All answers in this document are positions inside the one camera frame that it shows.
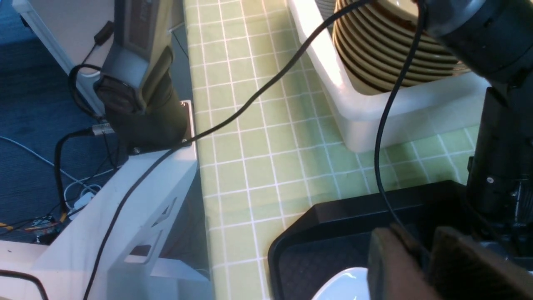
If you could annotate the right gripper brown left finger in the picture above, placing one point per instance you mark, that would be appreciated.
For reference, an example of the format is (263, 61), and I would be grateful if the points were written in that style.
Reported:
(394, 267)

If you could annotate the right gripper brown right finger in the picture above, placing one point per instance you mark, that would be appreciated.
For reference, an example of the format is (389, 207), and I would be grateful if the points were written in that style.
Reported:
(461, 269)

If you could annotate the white square dish front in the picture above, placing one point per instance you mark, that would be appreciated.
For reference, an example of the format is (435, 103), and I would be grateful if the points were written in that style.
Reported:
(349, 284)

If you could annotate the robot arm base column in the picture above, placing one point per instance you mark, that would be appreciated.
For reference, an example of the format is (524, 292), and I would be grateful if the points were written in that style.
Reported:
(135, 84)

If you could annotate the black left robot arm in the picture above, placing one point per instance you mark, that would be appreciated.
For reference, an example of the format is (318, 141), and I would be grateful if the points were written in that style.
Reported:
(494, 38)

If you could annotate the black serving tray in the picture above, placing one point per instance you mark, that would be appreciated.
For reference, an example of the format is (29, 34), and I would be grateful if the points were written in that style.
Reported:
(333, 236)

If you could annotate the large white plastic tub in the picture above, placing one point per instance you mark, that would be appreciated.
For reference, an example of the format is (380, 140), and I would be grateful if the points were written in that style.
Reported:
(417, 112)

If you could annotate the stack of tan bowls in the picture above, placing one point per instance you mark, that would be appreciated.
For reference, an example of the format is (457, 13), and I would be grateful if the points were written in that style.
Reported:
(373, 42)

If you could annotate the white mounting frame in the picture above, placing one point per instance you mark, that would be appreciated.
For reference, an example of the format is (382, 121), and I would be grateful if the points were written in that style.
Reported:
(110, 251)

